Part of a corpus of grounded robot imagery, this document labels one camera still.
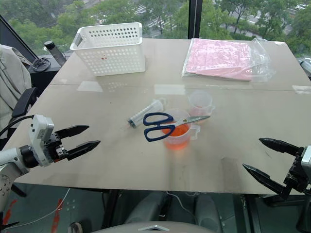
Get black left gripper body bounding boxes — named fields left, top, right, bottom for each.
left=43, top=132, right=69, bottom=164

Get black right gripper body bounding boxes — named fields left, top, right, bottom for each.
left=283, top=147, right=311, bottom=195

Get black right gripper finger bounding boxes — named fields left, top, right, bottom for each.
left=259, top=137, right=301, bottom=158
left=242, top=164, right=292, bottom=200

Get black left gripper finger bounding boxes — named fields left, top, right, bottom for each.
left=65, top=140, right=101, bottom=161
left=54, top=125, right=90, bottom=140

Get clear plastic syringe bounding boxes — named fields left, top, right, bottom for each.
left=122, top=98, right=170, bottom=130

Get small clear measuring cup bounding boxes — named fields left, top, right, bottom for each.
left=187, top=91, right=216, bottom=123

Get large clear measuring cup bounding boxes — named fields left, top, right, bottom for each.
left=162, top=108, right=201, bottom=150

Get office chair with beige jacket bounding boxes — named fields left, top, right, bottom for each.
left=0, top=44, right=39, bottom=146

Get black capped dark bottle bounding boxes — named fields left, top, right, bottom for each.
left=44, top=40, right=67, bottom=66

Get white perforated plastic basket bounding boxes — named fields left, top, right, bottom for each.
left=69, top=22, right=146, bottom=77

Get dark rounded robot legs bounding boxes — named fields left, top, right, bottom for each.
left=68, top=190, right=224, bottom=233

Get pink sheets in clear bag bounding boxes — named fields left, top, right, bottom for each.
left=181, top=37, right=276, bottom=83

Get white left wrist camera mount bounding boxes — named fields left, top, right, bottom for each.
left=28, top=114, right=55, bottom=167

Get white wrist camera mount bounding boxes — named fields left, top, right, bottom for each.
left=300, top=145, right=311, bottom=172
left=28, top=114, right=55, bottom=167

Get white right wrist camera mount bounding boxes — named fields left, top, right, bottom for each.
left=300, top=145, right=311, bottom=172

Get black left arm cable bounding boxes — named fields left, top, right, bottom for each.
left=0, top=115, right=35, bottom=136

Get blue handled scissors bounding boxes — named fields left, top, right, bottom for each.
left=142, top=112, right=211, bottom=143

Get thin white cable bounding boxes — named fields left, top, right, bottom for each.
left=166, top=191, right=202, bottom=228

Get black window frame post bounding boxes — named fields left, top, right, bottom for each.
left=188, top=0, right=203, bottom=39

